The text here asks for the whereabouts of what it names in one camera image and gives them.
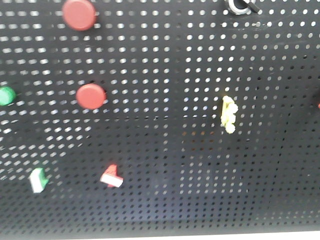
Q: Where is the red round button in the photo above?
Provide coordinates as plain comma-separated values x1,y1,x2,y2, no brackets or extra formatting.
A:
75,83,107,110
62,0,97,31

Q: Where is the green white toggle switch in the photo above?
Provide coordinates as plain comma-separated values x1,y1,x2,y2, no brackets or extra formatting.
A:
28,167,49,194

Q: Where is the green round button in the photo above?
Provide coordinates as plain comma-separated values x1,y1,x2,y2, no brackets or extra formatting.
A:
0,86,17,106

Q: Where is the red white toggle switch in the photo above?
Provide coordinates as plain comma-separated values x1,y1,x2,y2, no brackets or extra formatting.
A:
100,164,124,188

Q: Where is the lower red round button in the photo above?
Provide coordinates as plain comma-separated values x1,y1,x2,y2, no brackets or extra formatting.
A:
75,83,107,110

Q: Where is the upper red round button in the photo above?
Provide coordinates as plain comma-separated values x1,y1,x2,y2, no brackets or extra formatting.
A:
62,0,97,31

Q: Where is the yellow lever switch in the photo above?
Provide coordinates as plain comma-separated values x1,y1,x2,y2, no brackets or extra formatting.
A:
220,95,239,134

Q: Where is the black perforated pegboard panel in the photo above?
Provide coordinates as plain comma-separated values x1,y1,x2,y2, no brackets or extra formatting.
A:
0,0,320,240

